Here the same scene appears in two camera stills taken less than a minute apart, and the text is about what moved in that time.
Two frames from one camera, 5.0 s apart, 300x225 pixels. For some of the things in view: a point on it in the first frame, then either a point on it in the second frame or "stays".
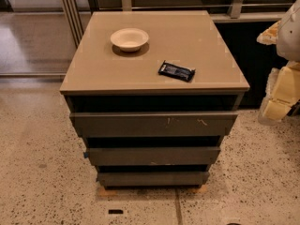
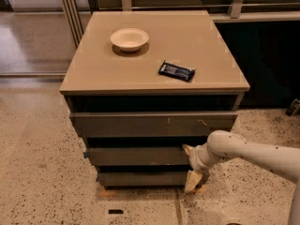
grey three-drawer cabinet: [153, 94] stays
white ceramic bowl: [129, 39] stays
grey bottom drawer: [154, 178] stays
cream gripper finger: [269, 36] to [187, 148]
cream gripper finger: [282, 93] to [193, 178]
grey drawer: [153, 156] stays
